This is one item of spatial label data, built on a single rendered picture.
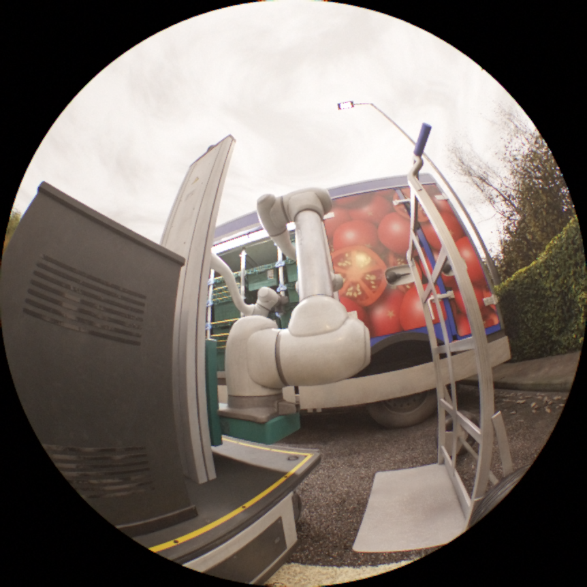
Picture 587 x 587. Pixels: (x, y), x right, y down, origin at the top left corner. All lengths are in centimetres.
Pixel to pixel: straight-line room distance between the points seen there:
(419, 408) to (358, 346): 143
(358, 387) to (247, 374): 118
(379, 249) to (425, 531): 185
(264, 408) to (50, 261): 51
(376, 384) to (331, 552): 121
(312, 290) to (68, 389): 55
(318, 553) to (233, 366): 66
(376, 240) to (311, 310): 148
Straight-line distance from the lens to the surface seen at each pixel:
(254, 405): 52
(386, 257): 182
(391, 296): 168
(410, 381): 164
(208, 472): 60
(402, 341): 161
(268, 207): 86
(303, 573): 73
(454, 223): 228
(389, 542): 80
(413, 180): 69
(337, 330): 46
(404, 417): 181
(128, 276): 37
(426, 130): 77
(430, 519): 87
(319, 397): 163
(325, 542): 82
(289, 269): 207
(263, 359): 49
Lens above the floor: 62
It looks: 22 degrees up
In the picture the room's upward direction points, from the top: 5 degrees counter-clockwise
